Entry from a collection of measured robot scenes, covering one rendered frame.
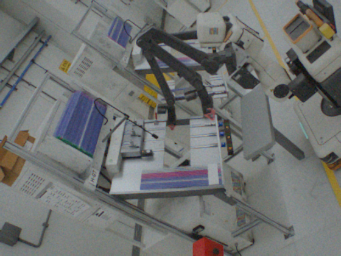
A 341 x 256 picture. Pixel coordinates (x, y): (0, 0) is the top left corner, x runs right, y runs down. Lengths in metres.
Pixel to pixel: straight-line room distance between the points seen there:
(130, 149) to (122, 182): 0.25
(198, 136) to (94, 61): 1.35
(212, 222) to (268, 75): 1.05
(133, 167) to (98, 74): 1.31
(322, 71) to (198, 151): 0.95
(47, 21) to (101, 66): 2.29
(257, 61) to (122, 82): 1.64
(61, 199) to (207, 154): 1.00
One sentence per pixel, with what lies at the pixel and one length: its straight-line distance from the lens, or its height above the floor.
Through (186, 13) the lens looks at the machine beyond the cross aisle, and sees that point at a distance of 6.71.
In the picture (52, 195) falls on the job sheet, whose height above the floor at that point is 1.47.
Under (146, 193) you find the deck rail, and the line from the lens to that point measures 2.05.
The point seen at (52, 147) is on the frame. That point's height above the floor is 1.64.
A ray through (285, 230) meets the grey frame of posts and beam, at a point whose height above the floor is 0.07.
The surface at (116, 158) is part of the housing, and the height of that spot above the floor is 1.23.
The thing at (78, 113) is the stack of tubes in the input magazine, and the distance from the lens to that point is 2.26.
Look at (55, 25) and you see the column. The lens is 5.34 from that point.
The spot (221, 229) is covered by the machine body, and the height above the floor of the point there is 0.39.
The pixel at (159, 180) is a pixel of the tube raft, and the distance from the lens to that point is 2.09.
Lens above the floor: 1.92
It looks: 24 degrees down
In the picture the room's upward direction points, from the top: 57 degrees counter-clockwise
